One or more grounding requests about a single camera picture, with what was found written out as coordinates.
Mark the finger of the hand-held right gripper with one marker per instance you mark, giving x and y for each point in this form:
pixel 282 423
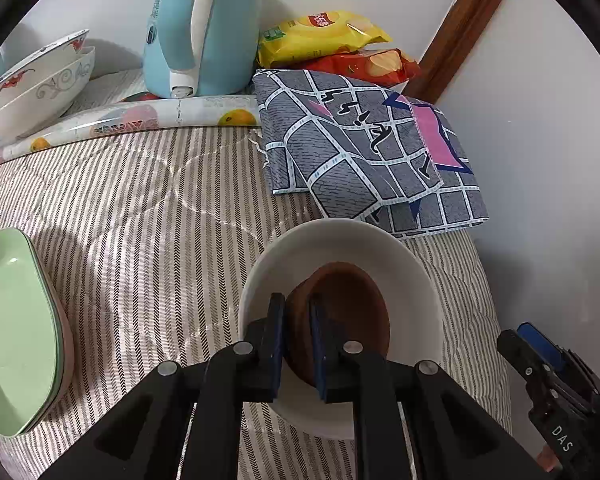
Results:
pixel 582 380
pixel 537 342

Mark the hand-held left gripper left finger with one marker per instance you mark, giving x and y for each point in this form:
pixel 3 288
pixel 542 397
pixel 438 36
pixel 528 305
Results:
pixel 277 340

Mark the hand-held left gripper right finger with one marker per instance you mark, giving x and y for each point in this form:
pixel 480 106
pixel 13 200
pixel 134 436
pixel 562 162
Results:
pixel 320 355

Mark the small brown bowl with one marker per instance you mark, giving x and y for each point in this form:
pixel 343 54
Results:
pixel 350 310

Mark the blue square plate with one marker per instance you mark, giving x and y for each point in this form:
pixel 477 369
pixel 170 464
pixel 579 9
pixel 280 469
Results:
pixel 59 375

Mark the green square plate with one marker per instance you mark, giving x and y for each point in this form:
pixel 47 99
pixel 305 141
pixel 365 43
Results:
pixel 15 330

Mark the grey checked cloth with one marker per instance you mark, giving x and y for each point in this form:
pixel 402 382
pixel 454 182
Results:
pixel 345 150

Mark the fruit print plastic mat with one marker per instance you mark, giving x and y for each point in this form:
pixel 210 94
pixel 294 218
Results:
pixel 130 117

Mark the red chip bag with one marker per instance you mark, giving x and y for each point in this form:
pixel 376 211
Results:
pixel 375 65

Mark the yellow chip bag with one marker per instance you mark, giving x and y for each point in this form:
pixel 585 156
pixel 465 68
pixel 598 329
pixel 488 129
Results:
pixel 315 37

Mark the light blue electric kettle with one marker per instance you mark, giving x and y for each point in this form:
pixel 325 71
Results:
pixel 230 25

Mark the large white patterned bowl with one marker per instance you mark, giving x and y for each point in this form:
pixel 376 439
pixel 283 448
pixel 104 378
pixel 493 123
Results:
pixel 45 105

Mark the flower print bowl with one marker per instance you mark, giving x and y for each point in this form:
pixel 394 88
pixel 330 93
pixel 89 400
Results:
pixel 35 72

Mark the wooden door frame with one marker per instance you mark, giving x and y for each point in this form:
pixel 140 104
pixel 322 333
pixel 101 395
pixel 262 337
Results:
pixel 465 30

